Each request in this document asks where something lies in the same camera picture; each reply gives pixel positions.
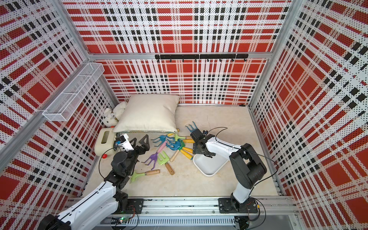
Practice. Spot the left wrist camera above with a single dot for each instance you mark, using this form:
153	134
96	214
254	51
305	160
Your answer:
122	143

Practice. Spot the white plastic storage box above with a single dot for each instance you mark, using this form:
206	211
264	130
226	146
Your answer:
210	166

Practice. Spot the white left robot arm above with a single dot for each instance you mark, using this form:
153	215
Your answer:
108	197

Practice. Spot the white plush toy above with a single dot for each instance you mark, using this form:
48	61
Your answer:
111	117

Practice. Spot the light green rake wooden handle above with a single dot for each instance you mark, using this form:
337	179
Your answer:
163	159

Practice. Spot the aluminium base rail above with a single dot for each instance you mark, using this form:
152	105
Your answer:
261	212

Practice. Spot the white wire mesh shelf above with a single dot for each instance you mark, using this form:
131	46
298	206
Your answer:
66	103

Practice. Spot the cream retro radio clock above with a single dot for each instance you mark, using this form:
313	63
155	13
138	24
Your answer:
105	142

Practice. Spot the green fork rake wooden handle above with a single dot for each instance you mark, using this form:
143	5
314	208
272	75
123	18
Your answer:
177	137

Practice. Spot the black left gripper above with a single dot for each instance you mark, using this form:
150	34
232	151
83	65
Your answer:
145	148

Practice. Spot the cream pillow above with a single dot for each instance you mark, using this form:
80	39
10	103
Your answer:
151	113

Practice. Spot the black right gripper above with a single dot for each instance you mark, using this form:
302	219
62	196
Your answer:
196	150

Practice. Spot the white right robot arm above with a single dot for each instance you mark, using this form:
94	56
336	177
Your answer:
247	166

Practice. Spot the dark green hoe wooden handle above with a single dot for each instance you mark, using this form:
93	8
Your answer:
136	175

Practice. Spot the purple rake pink handle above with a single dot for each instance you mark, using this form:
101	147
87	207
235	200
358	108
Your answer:
154	157

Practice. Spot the black wall hook rail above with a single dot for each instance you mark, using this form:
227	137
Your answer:
201	56

